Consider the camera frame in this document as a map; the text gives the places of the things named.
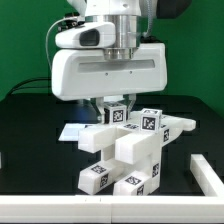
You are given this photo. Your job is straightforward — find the white L-shaped border wall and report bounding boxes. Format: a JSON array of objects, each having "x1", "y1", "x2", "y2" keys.
[{"x1": 0, "y1": 154, "x2": 224, "y2": 224}]

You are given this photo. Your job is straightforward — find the white chair backrest part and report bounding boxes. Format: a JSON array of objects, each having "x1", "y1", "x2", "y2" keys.
[{"x1": 78, "y1": 111, "x2": 196, "y2": 164}]

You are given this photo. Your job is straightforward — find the grey camera cable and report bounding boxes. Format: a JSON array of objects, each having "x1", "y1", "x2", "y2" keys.
[{"x1": 44, "y1": 17, "x2": 80, "y2": 74}]

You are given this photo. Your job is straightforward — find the white chair seat part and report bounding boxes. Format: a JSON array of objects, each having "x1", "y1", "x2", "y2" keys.
[{"x1": 99, "y1": 146, "x2": 163, "y2": 194}]

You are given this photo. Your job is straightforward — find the white base tag plate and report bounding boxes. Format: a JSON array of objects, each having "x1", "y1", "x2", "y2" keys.
[{"x1": 59, "y1": 123, "x2": 92, "y2": 142}]

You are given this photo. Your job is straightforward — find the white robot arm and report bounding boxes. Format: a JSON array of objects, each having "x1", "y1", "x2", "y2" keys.
[{"x1": 52, "y1": 0, "x2": 192, "y2": 121}]

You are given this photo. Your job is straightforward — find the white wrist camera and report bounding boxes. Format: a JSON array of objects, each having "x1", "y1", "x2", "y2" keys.
[{"x1": 55, "y1": 22, "x2": 116, "y2": 49}]

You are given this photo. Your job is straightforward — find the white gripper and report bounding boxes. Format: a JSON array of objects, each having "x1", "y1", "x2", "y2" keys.
[{"x1": 52, "y1": 43, "x2": 166, "y2": 122}]

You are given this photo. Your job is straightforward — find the black cables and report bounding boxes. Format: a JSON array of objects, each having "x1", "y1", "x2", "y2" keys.
[{"x1": 4, "y1": 76, "x2": 54, "y2": 98}]

